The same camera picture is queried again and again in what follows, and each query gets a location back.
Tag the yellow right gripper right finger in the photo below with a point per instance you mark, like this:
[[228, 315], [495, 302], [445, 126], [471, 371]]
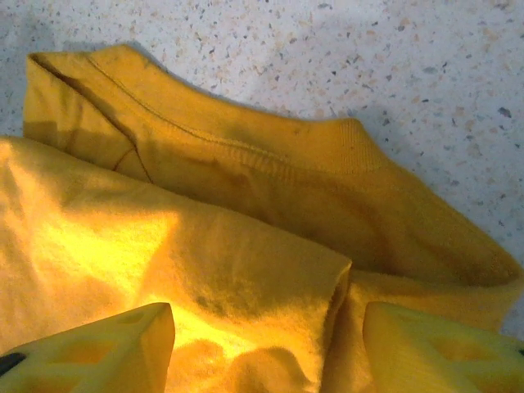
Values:
[[442, 356]]

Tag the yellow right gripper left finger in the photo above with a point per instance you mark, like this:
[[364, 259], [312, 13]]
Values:
[[102, 356]]

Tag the yellow t-shirt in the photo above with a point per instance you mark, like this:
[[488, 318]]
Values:
[[245, 204]]

